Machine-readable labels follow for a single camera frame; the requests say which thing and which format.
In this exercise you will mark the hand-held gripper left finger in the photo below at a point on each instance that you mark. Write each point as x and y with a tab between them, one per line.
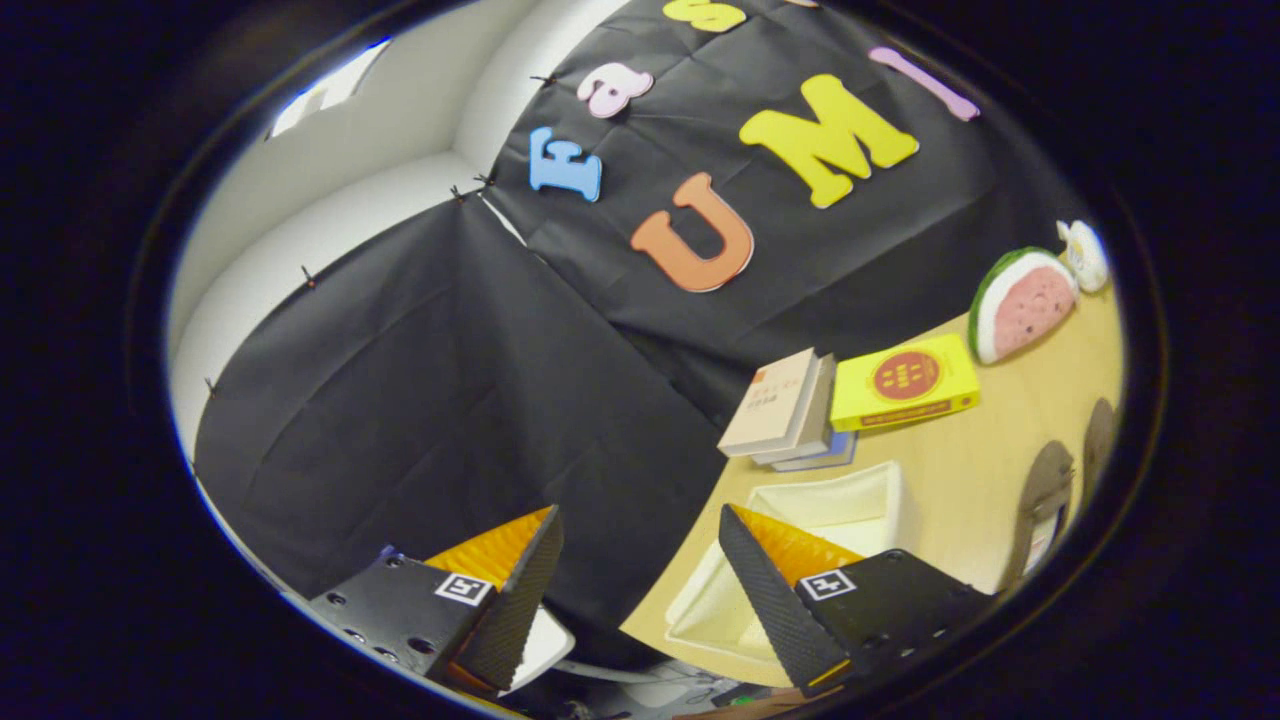
515	600

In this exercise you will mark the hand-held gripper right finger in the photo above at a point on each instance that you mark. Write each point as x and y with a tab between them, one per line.
770	610

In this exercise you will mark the beige fabric storage box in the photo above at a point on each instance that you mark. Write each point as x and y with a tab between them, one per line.
850	500

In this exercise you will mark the brown fuzzy shoe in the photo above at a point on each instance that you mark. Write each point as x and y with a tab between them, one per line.
1045	490
1098	440

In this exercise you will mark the white sheet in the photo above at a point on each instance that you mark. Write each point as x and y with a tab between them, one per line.
545	645

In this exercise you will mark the blue book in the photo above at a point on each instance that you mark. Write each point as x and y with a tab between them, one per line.
835	455

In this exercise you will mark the grey book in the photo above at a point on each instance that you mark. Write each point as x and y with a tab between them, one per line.
818	420

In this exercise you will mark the beige book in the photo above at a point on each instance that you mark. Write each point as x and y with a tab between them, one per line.
770	400

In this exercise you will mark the yellow book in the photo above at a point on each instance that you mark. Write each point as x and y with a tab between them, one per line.
905	385

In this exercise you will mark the watermelon slice plush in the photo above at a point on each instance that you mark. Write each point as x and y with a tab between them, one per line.
1025	305

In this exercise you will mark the white plush toy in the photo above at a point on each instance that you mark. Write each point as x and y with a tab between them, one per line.
1088	255

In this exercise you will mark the long ceiling light panel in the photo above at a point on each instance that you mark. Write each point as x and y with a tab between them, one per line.
330	90

